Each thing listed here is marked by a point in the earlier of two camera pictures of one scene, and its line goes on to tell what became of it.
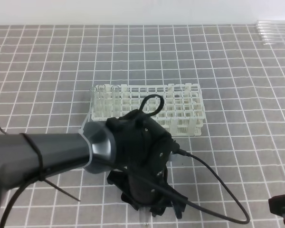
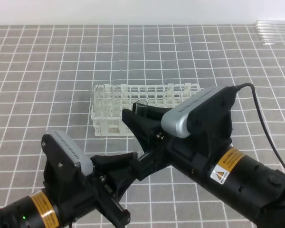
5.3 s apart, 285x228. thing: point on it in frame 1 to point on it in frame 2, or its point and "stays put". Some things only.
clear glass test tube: (145, 215) to (141, 106)
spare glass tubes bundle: (273, 32) stays put
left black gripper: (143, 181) to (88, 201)
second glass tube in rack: (101, 90) stays put
